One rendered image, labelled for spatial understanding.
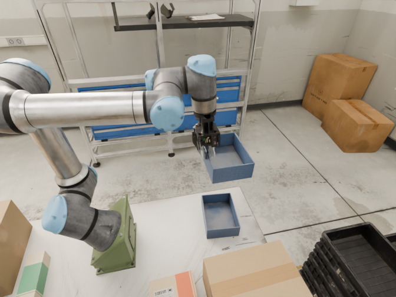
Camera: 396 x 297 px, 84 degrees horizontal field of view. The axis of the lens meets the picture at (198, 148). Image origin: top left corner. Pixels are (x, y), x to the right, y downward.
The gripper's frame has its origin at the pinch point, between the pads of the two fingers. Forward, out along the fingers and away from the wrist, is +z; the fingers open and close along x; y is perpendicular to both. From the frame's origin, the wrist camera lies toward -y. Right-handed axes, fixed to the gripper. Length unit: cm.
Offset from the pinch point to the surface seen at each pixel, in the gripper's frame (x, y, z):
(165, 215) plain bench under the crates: -21.0, -6.8, 40.4
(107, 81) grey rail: -58, -137, 14
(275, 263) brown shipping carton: 16.1, 31.4, 27.2
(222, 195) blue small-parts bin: 8.9, -9.5, 37.1
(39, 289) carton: -68, 19, 34
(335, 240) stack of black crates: 67, 12, 68
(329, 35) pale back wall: 222, -230, 24
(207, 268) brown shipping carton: -7.1, 28.5, 25.5
